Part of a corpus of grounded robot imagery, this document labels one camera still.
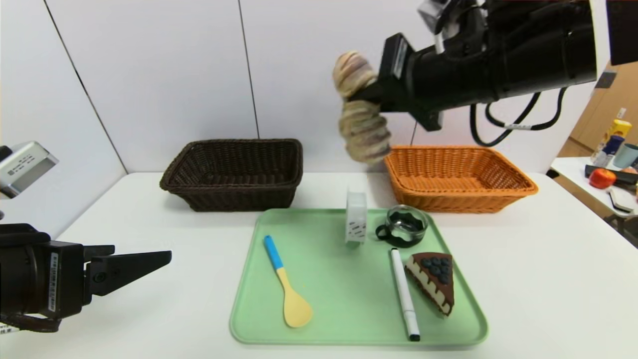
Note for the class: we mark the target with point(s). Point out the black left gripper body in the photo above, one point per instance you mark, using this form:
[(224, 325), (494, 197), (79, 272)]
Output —
[(64, 280)]

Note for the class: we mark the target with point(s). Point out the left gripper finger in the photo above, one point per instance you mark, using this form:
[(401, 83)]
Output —
[(97, 250), (119, 271)]

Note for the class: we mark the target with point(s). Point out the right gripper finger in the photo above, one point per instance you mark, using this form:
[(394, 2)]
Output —
[(371, 96)]

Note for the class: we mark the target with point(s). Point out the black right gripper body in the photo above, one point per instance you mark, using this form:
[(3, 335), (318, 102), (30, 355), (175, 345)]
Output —
[(398, 75)]

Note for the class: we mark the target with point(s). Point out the swirled brown bread loaf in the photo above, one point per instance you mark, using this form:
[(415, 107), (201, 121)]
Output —
[(361, 134)]

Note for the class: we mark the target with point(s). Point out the white tape roll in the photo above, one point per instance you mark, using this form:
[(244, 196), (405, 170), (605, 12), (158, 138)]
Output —
[(356, 219)]

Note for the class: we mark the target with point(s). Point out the blue and yellow spoon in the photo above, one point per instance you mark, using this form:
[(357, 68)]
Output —
[(296, 309)]

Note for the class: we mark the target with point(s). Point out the chocolate blueberry cake slice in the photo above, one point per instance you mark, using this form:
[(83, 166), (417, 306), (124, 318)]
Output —
[(437, 279)]

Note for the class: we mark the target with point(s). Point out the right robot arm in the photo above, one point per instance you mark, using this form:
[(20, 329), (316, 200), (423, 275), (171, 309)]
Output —
[(548, 50)]

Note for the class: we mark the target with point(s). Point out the orange wicker basket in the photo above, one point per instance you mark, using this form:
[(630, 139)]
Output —
[(448, 202)]

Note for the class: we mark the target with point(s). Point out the dark brown wicker basket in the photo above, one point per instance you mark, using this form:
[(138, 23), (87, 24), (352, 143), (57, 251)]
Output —
[(234, 199)]

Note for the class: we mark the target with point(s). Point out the light green plastic tray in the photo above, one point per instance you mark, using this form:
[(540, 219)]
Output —
[(319, 234)]

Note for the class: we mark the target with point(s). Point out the white side table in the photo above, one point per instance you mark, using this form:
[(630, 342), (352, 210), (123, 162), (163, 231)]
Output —
[(573, 172)]

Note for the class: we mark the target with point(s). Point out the white marker pen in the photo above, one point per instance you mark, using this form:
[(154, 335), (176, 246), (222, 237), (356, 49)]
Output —
[(403, 294)]

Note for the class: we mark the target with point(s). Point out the grey plaque on cabinet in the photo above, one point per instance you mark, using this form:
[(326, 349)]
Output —
[(604, 80)]

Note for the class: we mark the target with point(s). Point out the wooden cabinet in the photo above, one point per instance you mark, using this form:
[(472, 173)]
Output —
[(603, 119)]

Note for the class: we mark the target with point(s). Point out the clear glass bottle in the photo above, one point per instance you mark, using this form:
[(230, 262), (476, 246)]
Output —
[(599, 159)]

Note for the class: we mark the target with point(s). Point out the dark blue can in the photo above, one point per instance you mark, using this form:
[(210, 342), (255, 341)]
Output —
[(612, 145)]

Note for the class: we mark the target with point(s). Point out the yellow bottle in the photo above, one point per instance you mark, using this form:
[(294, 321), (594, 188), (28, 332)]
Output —
[(618, 129)]

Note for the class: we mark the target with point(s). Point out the red apple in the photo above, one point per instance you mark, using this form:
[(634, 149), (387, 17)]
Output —
[(601, 178)]

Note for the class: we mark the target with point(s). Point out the teal cup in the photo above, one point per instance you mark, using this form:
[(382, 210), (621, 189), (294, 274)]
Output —
[(626, 155)]

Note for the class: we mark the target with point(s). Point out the black shallow tray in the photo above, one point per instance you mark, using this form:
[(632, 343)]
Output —
[(623, 177)]

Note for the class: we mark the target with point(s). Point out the white flat dish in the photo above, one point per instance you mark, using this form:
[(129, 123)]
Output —
[(622, 199)]

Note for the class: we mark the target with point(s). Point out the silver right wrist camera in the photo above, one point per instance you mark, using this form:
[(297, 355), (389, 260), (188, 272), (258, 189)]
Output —
[(431, 12)]

